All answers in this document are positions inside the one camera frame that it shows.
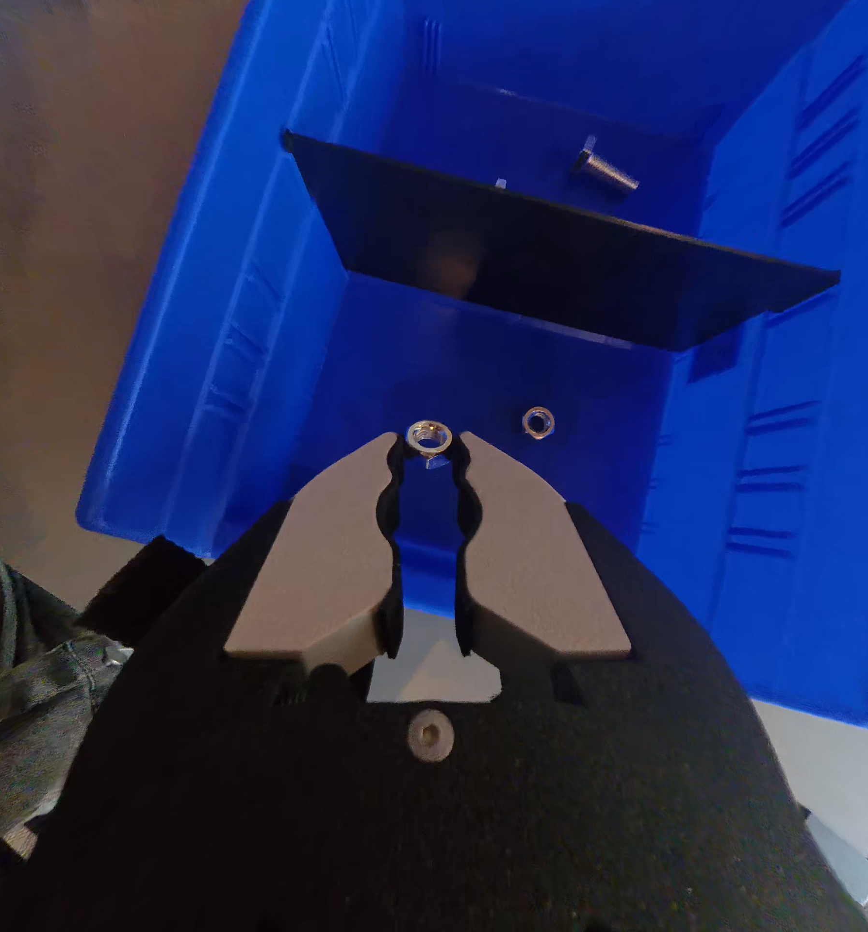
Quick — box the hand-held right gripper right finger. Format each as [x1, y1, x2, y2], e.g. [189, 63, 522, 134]
[451, 431, 633, 660]

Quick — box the person's denim jacket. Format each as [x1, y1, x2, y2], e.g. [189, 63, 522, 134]
[0, 542, 135, 864]

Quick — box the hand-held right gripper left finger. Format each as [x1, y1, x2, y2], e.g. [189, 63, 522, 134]
[223, 431, 406, 672]

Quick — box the black bin divider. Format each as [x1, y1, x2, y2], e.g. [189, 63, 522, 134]
[281, 128, 842, 354]

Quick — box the blue plastic bin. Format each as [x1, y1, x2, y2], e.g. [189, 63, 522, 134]
[76, 0, 868, 731]

